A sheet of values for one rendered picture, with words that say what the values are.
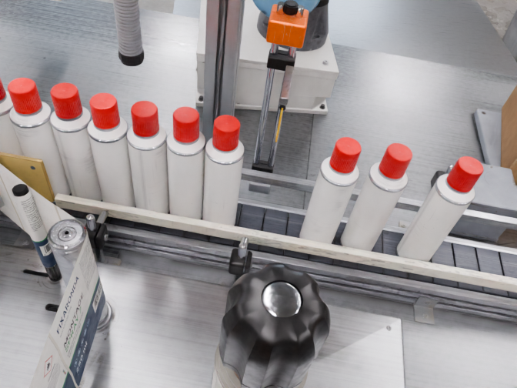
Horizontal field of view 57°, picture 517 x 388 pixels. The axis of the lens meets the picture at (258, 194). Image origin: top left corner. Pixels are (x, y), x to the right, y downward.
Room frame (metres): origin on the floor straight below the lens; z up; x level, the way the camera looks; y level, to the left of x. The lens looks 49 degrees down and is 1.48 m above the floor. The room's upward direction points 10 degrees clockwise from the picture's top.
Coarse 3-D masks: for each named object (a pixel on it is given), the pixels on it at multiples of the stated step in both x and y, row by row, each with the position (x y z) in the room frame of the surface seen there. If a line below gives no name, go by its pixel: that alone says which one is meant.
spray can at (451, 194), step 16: (464, 160) 0.45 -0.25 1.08; (448, 176) 0.45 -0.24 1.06; (464, 176) 0.43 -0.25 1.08; (432, 192) 0.44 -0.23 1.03; (448, 192) 0.43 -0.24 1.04; (464, 192) 0.43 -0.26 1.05; (432, 208) 0.43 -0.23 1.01; (448, 208) 0.42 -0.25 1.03; (464, 208) 0.42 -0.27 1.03; (416, 224) 0.44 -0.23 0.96; (432, 224) 0.42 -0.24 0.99; (448, 224) 0.42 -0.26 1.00; (416, 240) 0.43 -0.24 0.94; (432, 240) 0.42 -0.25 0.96; (400, 256) 0.43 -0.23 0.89; (416, 256) 0.42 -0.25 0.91
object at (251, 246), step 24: (96, 216) 0.41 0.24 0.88; (240, 216) 0.46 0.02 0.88; (264, 216) 0.47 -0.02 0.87; (216, 240) 0.41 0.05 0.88; (336, 240) 0.45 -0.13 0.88; (384, 240) 0.46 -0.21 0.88; (336, 264) 0.40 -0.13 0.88; (360, 264) 0.41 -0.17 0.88; (456, 264) 0.44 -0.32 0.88; (480, 264) 0.45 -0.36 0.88; (504, 264) 0.46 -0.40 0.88; (456, 288) 0.41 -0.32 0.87; (480, 288) 0.41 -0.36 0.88
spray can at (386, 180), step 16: (400, 144) 0.46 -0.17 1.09; (384, 160) 0.44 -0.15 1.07; (400, 160) 0.43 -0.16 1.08; (368, 176) 0.45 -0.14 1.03; (384, 176) 0.44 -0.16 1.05; (400, 176) 0.43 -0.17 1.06; (368, 192) 0.43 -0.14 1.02; (384, 192) 0.42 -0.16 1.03; (400, 192) 0.43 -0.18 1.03; (368, 208) 0.43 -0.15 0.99; (384, 208) 0.42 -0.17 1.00; (352, 224) 0.43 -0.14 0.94; (368, 224) 0.42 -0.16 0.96; (384, 224) 0.43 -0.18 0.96; (352, 240) 0.43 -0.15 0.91; (368, 240) 0.42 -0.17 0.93
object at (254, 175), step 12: (252, 180) 0.48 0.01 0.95; (264, 180) 0.48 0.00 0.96; (276, 180) 0.48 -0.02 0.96; (288, 180) 0.48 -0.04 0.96; (300, 180) 0.48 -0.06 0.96; (396, 204) 0.48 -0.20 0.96; (408, 204) 0.48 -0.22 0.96; (420, 204) 0.48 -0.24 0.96; (468, 216) 0.47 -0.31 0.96; (480, 216) 0.48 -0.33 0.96; (492, 216) 0.48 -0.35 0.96; (504, 216) 0.48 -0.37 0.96; (516, 228) 0.47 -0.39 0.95
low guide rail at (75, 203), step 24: (120, 216) 0.41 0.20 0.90; (144, 216) 0.41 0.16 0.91; (168, 216) 0.41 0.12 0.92; (240, 240) 0.40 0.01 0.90; (264, 240) 0.40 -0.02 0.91; (288, 240) 0.41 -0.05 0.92; (384, 264) 0.40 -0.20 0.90; (408, 264) 0.40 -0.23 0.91; (432, 264) 0.41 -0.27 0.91; (504, 288) 0.40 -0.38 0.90
